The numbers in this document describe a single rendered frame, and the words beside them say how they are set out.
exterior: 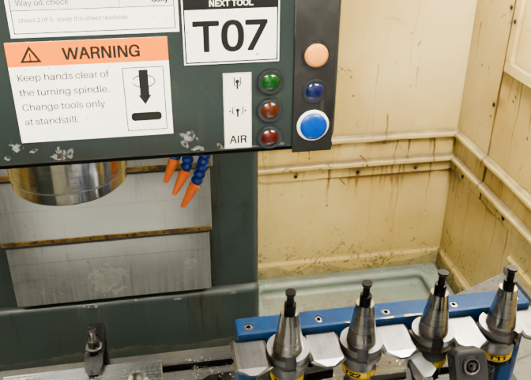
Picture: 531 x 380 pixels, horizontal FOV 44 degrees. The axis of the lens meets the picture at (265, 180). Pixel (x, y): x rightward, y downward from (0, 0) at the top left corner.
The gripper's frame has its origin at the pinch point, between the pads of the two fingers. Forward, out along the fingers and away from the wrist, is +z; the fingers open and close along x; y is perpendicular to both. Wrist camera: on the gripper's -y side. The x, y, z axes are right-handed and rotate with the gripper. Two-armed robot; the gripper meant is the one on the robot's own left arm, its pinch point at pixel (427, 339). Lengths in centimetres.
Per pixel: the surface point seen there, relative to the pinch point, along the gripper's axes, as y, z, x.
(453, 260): 50, 85, 51
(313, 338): -1.2, 1.1, -17.9
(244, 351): -1.0, 0.0, -28.4
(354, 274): 58, 93, 22
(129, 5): -53, -7, -41
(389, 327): -1.5, 1.6, -5.7
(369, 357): -1.6, -4.2, -10.9
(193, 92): -44, -7, -36
